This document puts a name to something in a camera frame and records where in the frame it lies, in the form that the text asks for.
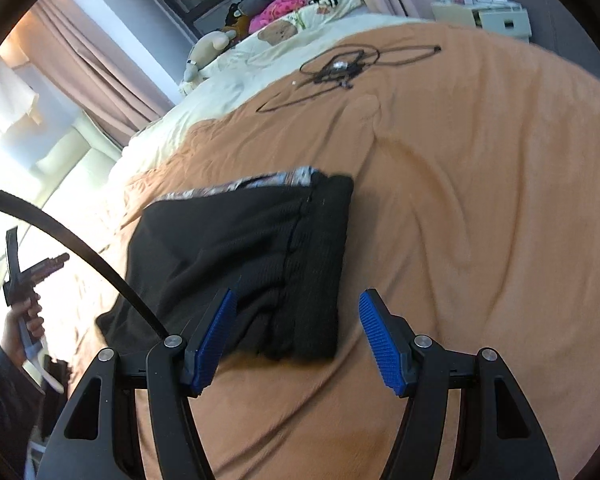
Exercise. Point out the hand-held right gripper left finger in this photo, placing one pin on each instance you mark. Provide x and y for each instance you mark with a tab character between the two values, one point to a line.
210	345

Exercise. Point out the beige plush toy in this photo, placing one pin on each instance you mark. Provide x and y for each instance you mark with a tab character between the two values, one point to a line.
210	46

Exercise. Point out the black pants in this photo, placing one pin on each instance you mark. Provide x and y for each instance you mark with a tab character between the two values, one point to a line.
240	260

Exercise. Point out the dark plush toy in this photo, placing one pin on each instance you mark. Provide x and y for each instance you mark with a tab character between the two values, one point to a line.
237	19

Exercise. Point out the cream leather headboard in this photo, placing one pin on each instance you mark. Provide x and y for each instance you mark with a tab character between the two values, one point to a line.
75	180

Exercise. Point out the pale hanging cloth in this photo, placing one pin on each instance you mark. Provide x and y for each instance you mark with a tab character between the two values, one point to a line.
10	95

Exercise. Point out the pink plush cloth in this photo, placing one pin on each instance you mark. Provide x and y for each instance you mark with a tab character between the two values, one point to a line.
275	10

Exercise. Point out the person's left forearm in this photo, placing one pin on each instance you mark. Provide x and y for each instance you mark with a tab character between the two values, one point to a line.
5	395

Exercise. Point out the orange blanket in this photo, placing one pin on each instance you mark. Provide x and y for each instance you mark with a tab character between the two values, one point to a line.
455	185

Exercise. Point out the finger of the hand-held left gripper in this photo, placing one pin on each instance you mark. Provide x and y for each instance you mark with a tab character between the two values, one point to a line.
52	262

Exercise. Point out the person's left hand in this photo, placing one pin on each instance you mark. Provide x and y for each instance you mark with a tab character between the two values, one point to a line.
16	332

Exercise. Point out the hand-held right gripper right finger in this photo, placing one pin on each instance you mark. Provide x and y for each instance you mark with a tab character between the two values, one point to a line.
380	345

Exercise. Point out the cream duvet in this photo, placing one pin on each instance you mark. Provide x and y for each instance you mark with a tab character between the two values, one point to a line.
220	90

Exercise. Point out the white nightstand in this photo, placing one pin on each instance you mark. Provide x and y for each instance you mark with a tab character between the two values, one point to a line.
500	20

